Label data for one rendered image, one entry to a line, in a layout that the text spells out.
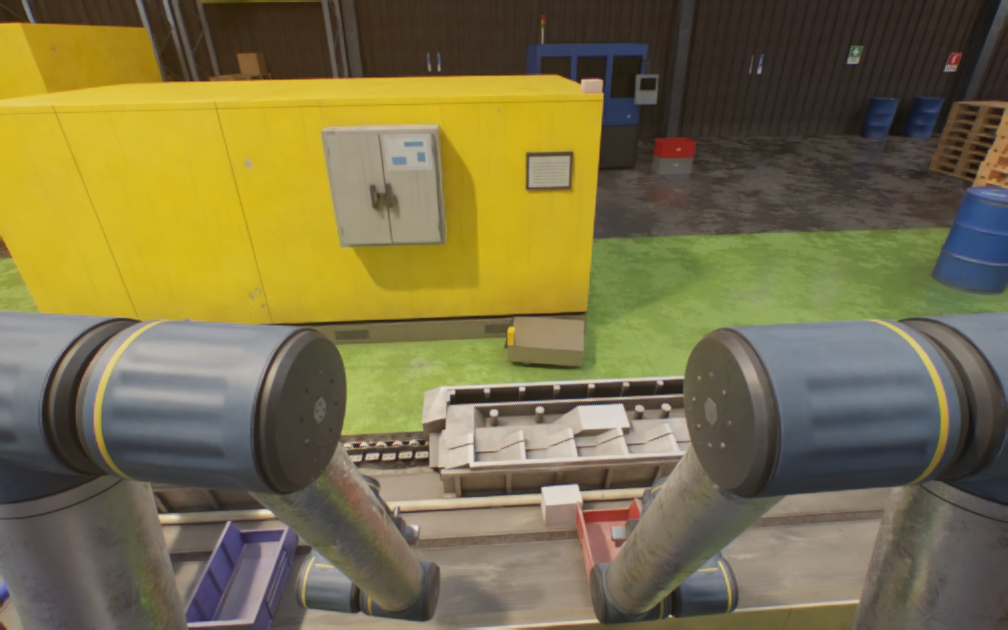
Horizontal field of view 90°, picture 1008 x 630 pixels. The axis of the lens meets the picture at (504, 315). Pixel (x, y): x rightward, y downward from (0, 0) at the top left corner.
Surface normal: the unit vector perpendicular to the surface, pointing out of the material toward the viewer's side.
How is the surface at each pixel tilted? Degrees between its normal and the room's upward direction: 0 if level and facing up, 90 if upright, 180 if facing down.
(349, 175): 90
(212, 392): 44
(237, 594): 0
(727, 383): 83
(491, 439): 10
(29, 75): 90
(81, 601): 82
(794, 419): 58
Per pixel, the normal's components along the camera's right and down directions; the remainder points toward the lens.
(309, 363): 0.98, -0.07
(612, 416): 0.00, -0.78
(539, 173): 0.06, 0.48
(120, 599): 0.81, 0.19
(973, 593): -0.51, 0.29
